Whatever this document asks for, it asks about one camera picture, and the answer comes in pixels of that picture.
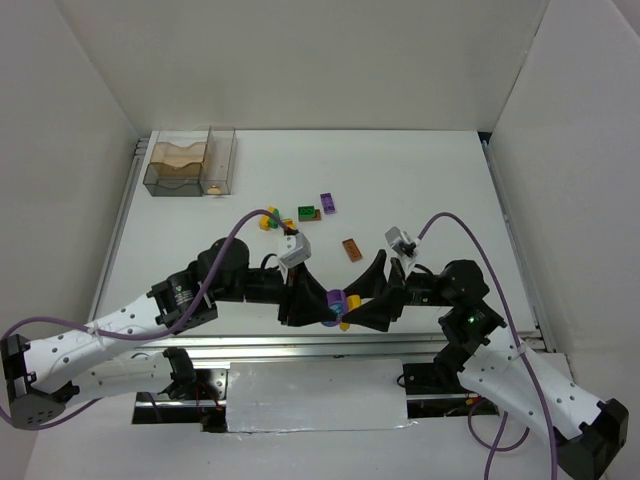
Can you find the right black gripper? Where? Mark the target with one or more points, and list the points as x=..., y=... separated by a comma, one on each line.
x=397, y=293

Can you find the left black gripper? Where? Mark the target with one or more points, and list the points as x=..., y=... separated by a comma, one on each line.
x=286, y=300

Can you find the yellow lego brick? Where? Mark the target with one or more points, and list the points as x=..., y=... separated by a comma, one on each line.
x=352, y=302

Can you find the purple round lego piece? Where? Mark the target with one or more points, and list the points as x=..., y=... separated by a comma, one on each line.
x=337, y=303

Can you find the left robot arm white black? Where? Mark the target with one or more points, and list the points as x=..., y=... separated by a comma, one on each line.
x=88, y=362

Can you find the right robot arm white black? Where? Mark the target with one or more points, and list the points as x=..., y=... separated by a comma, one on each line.
x=484, y=356

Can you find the brown lego tile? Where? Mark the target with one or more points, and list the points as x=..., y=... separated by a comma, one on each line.
x=352, y=250

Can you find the green lego brick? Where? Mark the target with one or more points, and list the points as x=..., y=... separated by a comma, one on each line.
x=306, y=213

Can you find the yellow green lego stack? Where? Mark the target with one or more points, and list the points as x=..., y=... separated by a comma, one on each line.
x=270, y=221

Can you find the white foam cover board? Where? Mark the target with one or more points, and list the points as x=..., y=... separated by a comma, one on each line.
x=316, y=396

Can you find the purple lego plate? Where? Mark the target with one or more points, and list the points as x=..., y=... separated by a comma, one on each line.
x=328, y=204

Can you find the clear tall container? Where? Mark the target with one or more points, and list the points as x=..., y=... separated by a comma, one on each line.
x=219, y=160

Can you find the grey tinted container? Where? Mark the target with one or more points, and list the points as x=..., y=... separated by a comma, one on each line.
x=164, y=180

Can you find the aluminium front rail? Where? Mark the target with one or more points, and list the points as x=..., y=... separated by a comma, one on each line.
x=236, y=348

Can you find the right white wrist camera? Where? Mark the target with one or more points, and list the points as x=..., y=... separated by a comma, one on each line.
x=404, y=246

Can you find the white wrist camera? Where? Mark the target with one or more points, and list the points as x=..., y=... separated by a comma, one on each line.
x=404, y=246
x=293, y=250

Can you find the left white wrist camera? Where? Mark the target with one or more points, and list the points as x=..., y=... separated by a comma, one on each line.
x=293, y=250

